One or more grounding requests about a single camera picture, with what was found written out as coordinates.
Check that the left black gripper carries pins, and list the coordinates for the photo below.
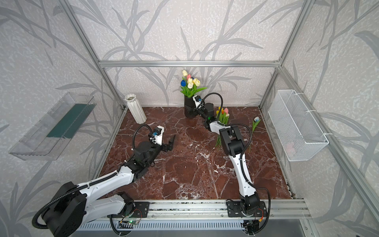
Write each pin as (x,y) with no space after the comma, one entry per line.
(164,144)

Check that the black cylindrical vase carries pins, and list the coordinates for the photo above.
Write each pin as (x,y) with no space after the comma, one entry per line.
(189,107)

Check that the bunch of remaining tulips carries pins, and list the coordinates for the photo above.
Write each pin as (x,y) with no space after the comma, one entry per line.
(223,117)

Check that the pale yellow tulip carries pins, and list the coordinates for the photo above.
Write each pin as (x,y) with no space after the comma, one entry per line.
(190,83)

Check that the white ribbed vase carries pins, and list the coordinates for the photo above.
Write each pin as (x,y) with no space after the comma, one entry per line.
(135,108)

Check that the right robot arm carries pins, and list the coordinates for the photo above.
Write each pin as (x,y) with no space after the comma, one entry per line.
(233,146)

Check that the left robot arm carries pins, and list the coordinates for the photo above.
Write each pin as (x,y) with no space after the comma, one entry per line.
(74,205)

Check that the light blue tulip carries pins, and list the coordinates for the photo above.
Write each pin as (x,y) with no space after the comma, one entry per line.
(255,123)

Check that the pink object in basket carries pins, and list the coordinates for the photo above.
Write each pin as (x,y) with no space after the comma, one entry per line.
(290,149)

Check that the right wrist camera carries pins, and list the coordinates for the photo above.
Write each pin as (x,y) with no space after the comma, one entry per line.
(197,100)

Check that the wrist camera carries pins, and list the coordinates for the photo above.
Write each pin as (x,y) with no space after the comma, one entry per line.
(197,100)
(157,135)

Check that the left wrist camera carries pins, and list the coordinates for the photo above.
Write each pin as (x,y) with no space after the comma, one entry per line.
(157,135)

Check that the white wire mesh basket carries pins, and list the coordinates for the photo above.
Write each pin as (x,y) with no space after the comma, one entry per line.
(294,122)

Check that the horizontal aluminium frame bar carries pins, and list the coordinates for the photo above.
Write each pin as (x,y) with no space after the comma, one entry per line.
(182,64)

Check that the clear plastic wall tray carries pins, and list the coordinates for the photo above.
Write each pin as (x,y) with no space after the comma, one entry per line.
(46,140)

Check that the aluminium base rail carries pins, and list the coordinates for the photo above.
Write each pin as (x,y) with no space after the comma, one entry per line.
(197,215)

